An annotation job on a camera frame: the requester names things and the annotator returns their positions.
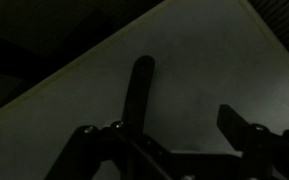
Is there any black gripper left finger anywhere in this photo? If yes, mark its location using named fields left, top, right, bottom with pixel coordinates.
left=45, top=121, right=171, bottom=180

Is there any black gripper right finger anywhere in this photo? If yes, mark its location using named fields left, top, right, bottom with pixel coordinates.
left=217, top=104, right=289, bottom=180

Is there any white coffee table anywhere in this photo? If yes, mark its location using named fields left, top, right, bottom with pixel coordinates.
left=0, top=0, right=289, bottom=180

